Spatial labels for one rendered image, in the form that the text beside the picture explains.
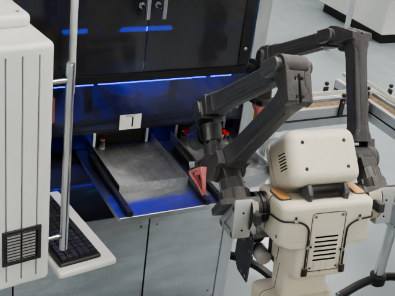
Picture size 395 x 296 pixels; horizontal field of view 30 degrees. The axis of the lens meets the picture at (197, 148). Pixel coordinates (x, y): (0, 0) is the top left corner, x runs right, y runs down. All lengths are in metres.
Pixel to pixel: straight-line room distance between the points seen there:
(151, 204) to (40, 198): 0.52
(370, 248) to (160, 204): 1.87
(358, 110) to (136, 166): 0.90
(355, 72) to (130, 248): 1.28
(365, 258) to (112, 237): 1.58
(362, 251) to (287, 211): 2.22
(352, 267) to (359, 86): 1.87
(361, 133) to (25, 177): 0.97
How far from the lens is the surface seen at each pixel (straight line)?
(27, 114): 1.96
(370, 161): 2.19
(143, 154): 2.80
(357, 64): 2.23
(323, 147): 1.97
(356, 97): 2.22
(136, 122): 2.74
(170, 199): 2.54
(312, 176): 1.94
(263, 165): 2.77
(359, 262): 4.01
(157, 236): 3.06
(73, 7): 2.41
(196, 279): 3.30
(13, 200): 2.07
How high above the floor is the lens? 2.21
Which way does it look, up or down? 27 degrees down
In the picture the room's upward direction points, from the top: 7 degrees clockwise
